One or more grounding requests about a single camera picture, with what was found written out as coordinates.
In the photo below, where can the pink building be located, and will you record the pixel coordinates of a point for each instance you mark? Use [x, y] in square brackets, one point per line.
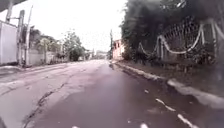
[117, 50]

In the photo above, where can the utility pole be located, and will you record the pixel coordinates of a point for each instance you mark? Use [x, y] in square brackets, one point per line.
[111, 45]

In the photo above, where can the grey asphalt road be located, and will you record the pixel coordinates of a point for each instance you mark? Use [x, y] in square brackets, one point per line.
[96, 96]

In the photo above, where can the green trees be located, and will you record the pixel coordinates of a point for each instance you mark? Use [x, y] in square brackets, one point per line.
[71, 46]

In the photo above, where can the dark trees over fence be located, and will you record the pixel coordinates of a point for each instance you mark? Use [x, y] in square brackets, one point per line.
[146, 23]

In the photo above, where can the dark verge strip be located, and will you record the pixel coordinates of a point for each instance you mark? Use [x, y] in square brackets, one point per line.
[186, 74]

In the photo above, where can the fence with white posts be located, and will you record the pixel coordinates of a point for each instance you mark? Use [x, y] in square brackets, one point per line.
[186, 41]

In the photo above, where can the pale concrete kerb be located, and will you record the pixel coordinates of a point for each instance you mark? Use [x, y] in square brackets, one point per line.
[186, 89]

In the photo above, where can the grey poles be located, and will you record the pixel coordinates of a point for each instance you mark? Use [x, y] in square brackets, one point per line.
[21, 36]

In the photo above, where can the pale low wall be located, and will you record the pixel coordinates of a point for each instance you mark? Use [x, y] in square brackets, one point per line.
[37, 56]

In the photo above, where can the white wall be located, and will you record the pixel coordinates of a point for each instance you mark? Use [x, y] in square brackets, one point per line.
[7, 43]

